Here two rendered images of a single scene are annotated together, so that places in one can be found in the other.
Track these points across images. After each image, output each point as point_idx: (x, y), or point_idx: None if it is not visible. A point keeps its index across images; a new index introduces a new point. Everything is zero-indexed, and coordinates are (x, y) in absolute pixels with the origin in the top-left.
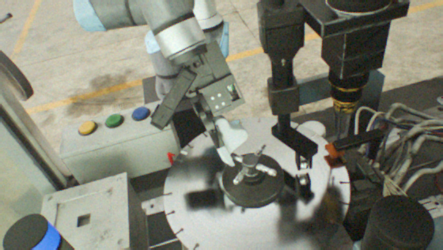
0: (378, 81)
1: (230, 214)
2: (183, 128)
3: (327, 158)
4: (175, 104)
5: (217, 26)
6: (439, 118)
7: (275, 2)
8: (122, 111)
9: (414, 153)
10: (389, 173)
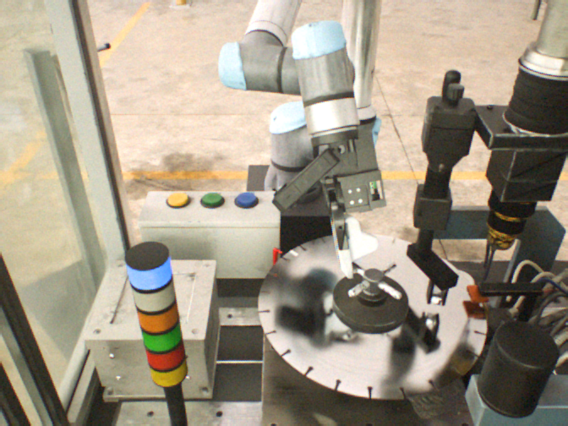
0: (556, 236)
1: (335, 330)
2: (285, 240)
3: (466, 303)
4: (306, 187)
5: (368, 121)
6: None
7: (448, 101)
8: (223, 192)
9: None
10: None
